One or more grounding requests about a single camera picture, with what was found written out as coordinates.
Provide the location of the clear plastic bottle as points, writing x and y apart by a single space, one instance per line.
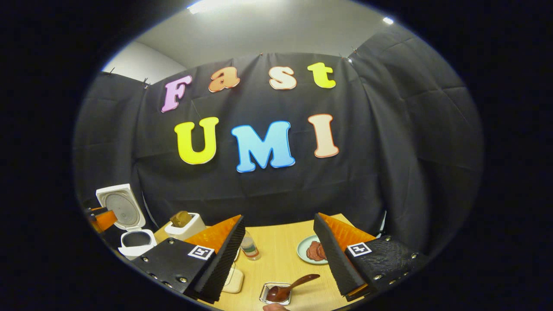
250 248

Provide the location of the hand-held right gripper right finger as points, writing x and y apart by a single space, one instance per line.
335 263

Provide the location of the white toaster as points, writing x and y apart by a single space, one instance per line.
190 231

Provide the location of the brown wooden spoon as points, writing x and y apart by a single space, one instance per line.
281 293

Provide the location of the white divided grain dish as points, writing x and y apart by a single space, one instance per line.
236 255

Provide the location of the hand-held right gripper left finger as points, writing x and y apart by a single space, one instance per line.
222 263

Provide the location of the white rice cooker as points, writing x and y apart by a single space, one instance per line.
123 207

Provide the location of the red meat slice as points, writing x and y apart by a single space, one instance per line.
322 251
312 252

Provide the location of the green plate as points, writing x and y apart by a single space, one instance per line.
302 250

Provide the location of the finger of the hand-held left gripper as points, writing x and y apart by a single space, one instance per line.
104 220

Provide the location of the clear square chopstick holder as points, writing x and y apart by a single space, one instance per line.
263 296

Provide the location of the clear plastic rice container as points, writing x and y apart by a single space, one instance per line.
235 290

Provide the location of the toasted bread slice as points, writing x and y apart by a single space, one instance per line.
181 219

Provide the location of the ceiling light panel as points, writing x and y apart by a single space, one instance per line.
388 20

